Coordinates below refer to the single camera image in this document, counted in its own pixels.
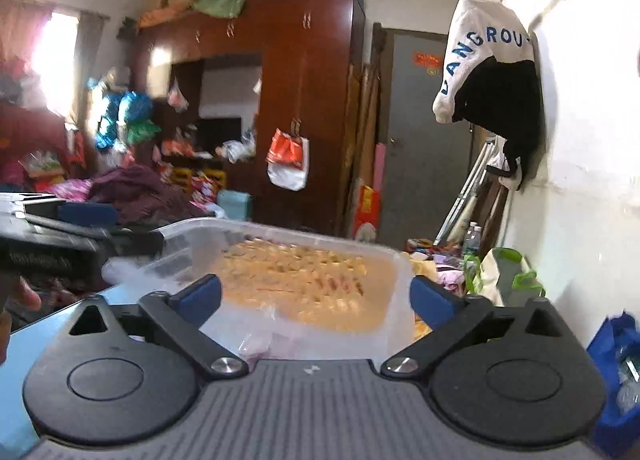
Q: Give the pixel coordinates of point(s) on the green white tote bag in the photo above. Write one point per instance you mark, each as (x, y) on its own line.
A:
(504, 276)

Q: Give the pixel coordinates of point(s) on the blue plastic bags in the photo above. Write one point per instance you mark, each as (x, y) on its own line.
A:
(125, 117)

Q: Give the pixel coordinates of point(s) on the metal crutches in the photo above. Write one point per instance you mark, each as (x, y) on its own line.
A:
(472, 182)

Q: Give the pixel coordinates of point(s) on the orange white plastic bag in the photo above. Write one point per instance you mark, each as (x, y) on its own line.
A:
(288, 161)

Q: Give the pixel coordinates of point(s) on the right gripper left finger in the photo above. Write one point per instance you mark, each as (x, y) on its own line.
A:
(177, 320)

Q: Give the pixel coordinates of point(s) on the pink window curtain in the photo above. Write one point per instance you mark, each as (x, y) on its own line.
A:
(22, 23)

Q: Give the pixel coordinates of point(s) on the black television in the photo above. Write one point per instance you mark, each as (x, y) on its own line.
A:
(212, 133)

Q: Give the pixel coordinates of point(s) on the white plastic basket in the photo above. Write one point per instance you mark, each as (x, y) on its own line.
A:
(285, 294)

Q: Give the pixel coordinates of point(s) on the purple clothes pile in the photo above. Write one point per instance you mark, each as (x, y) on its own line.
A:
(141, 198)

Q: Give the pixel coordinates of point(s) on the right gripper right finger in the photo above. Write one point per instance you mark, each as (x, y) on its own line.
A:
(452, 321)

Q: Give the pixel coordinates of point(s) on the white black hanging jacket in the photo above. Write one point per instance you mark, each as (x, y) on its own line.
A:
(490, 80)

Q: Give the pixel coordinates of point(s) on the person's left hand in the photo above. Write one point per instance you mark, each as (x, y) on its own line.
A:
(20, 291)

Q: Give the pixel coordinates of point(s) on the blue shopping bag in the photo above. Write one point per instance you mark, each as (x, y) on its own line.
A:
(615, 351)

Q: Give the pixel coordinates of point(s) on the brown wooden wardrobe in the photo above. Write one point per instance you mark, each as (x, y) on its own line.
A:
(310, 51)

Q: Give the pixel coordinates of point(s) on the grey door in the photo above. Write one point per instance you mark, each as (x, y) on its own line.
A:
(426, 163)

